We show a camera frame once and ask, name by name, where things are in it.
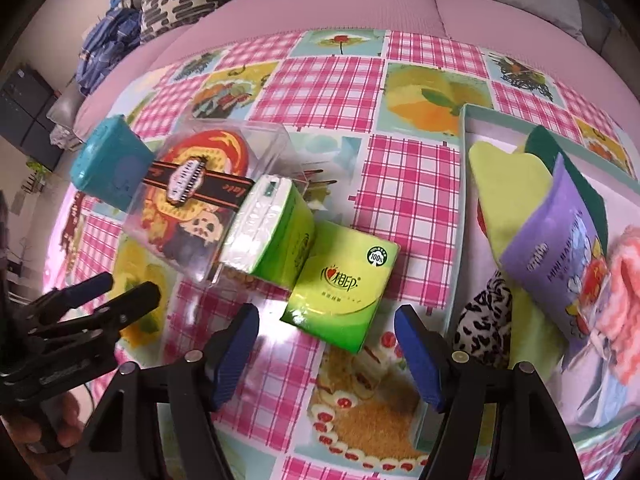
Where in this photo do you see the leopard print fabric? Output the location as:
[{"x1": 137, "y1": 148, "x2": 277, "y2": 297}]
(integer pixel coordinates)
[{"x1": 452, "y1": 271, "x2": 513, "y2": 368}]

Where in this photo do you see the green tissue pack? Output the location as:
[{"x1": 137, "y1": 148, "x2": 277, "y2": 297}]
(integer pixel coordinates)
[
  {"x1": 220, "y1": 174, "x2": 314, "y2": 290},
  {"x1": 281, "y1": 221, "x2": 399, "y2": 353}
]

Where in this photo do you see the purple snack pouch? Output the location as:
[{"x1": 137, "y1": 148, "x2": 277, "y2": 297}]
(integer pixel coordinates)
[{"x1": 500, "y1": 156, "x2": 608, "y2": 360}]

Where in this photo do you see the yellow green cloth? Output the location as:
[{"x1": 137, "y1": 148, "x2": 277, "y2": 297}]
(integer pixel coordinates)
[{"x1": 468, "y1": 141, "x2": 566, "y2": 379}]

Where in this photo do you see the pink white fuzzy sock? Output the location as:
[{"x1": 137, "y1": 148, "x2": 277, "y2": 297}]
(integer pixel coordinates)
[{"x1": 597, "y1": 226, "x2": 640, "y2": 386}]

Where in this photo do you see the green yellow sponge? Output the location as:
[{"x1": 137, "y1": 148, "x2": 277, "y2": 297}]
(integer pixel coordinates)
[{"x1": 522, "y1": 123, "x2": 611, "y2": 256}]

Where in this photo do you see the red tape roll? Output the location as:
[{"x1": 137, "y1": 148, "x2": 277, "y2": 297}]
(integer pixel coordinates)
[{"x1": 476, "y1": 200, "x2": 488, "y2": 239}]

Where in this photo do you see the blue face mask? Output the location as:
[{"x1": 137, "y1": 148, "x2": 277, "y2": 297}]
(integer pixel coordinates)
[{"x1": 561, "y1": 347, "x2": 627, "y2": 428}]

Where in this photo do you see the person left hand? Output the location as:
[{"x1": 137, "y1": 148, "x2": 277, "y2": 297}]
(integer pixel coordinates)
[{"x1": 1, "y1": 392, "x2": 84, "y2": 479}]

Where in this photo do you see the teal plastic container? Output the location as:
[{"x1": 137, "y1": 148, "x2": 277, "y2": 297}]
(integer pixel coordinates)
[{"x1": 70, "y1": 115, "x2": 154, "y2": 211}]

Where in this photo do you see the teal shallow tray box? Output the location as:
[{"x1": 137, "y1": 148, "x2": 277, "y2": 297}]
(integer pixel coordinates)
[{"x1": 412, "y1": 102, "x2": 640, "y2": 453}]

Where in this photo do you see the clear box with orange print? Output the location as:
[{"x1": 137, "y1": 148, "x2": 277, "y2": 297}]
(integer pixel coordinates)
[{"x1": 124, "y1": 116, "x2": 306, "y2": 283}]

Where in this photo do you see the black cabinet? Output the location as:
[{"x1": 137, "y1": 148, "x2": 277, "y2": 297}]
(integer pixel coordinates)
[{"x1": 1, "y1": 65, "x2": 63, "y2": 171}]

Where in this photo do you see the pink checkered tablecloth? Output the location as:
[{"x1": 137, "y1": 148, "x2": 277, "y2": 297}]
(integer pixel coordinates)
[{"x1": 44, "y1": 28, "x2": 640, "y2": 480}]

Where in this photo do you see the blue clothing pile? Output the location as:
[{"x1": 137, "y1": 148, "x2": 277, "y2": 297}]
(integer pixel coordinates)
[{"x1": 75, "y1": 0, "x2": 141, "y2": 96}]

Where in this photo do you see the grey sofa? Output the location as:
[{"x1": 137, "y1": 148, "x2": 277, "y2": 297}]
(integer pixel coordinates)
[{"x1": 51, "y1": 0, "x2": 639, "y2": 141}]

